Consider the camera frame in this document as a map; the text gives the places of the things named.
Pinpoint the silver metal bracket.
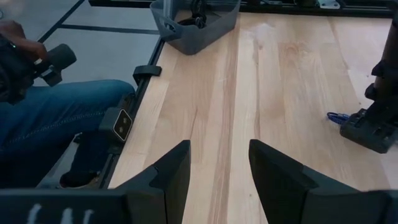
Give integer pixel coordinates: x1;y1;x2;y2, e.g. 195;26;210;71
316;0;341;10

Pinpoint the black USB-C cable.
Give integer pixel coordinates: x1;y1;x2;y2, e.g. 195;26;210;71
177;0;208;29

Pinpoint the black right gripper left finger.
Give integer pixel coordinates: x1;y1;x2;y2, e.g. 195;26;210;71
115;139;192;224

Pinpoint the person's hand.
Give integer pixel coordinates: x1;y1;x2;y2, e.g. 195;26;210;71
0;19;48;65

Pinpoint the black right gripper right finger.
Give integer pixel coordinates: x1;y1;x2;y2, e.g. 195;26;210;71
248;139;398;224

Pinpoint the grey plastic bin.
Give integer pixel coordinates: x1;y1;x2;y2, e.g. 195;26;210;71
149;0;242;56

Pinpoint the person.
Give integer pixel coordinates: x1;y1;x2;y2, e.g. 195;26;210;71
0;33;136;189

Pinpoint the black handle controller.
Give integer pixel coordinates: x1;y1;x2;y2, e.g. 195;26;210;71
33;43;78;88

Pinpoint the person's shoe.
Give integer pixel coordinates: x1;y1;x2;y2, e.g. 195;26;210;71
58;170;101;190

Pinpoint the blue braided USB-C cable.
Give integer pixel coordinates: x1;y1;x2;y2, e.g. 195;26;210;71
326;111;351;126

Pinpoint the black edge clamp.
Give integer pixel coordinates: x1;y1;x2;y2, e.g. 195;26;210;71
132;65;163;85

